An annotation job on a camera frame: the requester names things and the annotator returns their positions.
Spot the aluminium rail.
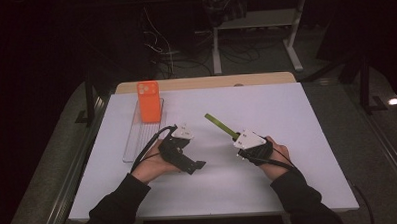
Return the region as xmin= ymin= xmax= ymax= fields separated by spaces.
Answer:
xmin=35 ymin=94 xmax=115 ymax=224
xmin=344 ymin=81 xmax=397 ymax=195

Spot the green clown print phone case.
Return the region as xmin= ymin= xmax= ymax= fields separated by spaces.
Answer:
xmin=204 ymin=112 xmax=242 ymax=142

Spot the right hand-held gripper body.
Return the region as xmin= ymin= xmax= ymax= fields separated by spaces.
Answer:
xmin=232 ymin=128 xmax=275 ymax=168

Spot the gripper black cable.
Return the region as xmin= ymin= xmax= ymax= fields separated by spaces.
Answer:
xmin=237 ymin=149 xmax=303 ymax=179
xmin=128 ymin=125 xmax=180 ymax=173

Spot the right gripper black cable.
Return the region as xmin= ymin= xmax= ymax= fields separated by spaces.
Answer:
xmin=237 ymin=149 xmax=303 ymax=179

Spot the dark checked cloth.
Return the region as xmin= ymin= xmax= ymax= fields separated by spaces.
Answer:
xmin=199 ymin=0 xmax=255 ymax=28

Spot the orange phone case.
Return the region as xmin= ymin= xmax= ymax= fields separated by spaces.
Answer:
xmin=135 ymin=79 xmax=163 ymax=124

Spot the person's left hand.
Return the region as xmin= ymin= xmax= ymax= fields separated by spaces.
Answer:
xmin=129 ymin=139 xmax=183 ymax=186

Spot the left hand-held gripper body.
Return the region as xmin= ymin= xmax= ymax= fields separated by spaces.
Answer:
xmin=157 ymin=122 xmax=198 ymax=177

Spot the clear plastic rack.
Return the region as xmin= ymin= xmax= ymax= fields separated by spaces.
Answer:
xmin=120 ymin=97 xmax=169 ymax=164

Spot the white desk frame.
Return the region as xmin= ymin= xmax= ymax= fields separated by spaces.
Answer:
xmin=211 ymin=0 xmax=309 ymax=75

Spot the black floor cable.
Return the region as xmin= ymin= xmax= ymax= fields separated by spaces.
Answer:
xmin=351 ymin=183 xmax=376 ymax=224

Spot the black metal stand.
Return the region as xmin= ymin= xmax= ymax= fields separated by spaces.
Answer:
xmin=73 ymin=70 xmax=100 ymax=126
xmin=357 ymin=51 xmax=390 ymax=115

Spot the person's right hand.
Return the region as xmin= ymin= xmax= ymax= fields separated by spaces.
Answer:
xmin=257 ymin=134 xmax=302 ymax=182

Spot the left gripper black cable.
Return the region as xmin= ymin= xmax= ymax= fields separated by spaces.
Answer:
xmin=128 ymin=125 xmax=180 ymax=173

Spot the tangle of floor cables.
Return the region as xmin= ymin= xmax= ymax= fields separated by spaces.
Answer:
xmin=141 ymin=4 xmax=216 ymax=80

